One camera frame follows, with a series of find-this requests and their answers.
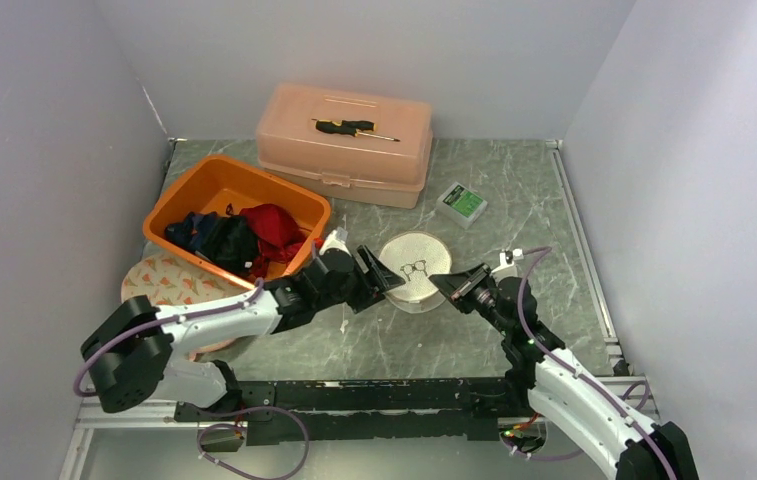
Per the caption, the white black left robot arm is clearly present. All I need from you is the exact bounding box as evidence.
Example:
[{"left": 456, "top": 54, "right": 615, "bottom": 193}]
[{"left": 73, "top": 246, "right": 406, "bottom": 420}]

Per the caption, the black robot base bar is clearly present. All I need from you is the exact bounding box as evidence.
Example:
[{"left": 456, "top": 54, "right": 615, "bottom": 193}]
[{"left": 173, "top": 376, "right": 552, "bottom": 446}]

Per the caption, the orange plastic basin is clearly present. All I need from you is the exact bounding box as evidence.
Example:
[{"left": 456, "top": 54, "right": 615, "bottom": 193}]
[{"left": 142, "top": 154, "right": 333, "bottom": 290}]

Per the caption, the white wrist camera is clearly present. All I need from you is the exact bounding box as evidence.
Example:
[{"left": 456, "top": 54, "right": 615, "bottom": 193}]
[
  {"left": 318, "top": 227, "right": 350, "bottom": 255},
  {"left": 491, "top": 248, "right": 524, "bottom": 282}
]

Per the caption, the pink translucent toolbox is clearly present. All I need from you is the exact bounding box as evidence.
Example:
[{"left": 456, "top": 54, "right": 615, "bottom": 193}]
[{"left": 255, "top": 84, "right": 433, "bottom": 209}]

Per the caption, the black yellow screwdriver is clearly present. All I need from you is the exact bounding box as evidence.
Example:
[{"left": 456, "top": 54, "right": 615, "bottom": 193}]
[{"left": 311, "top": 118, "right": 399, "bottom": 142}]

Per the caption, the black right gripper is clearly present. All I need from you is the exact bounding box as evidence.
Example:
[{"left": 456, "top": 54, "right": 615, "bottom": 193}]
[{"left": 430, "top": 262, "right": 512, "bottom": 337}]

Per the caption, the aluminium frame rail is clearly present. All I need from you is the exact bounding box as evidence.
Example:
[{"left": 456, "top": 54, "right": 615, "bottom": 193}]
[{"left": 74, "top": 398, "right": 214, "bottom": 430}]

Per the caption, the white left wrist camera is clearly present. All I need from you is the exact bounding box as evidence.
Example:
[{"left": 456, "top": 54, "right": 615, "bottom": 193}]
[{"left": 318, "top": 227, "right": 350, "bottom": 255}]

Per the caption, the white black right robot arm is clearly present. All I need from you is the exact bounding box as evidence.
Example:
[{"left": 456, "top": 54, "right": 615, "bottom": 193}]
[{"left": 429, "top": 264, "right": 699, "bottom": 479}]

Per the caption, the dark blue cloth garment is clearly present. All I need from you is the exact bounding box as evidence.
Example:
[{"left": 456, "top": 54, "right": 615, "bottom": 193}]
[{"left": 164, "top": 212, "right": 220, "bottom": 253}]

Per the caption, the black cloth garment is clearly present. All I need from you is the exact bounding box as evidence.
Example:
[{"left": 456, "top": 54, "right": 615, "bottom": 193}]
[{"left": 196, "top": 215, "right": 261, "bottom": 275}]

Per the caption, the small green-labelled plastic box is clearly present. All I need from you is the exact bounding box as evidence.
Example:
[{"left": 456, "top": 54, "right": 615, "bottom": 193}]
[{"left": 435, "top": 182, "right": 488, "bottom": 230}]

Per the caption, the red cloth garment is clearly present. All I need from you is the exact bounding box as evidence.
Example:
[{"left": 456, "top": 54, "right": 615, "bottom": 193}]
[{"left": 239, "top": 203, "right": 307, "bottom": 277}]

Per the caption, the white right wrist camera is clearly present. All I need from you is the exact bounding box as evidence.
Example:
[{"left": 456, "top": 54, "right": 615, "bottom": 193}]
[{"left": 491, "top": 248, "right": 524, "bottom": 282}]

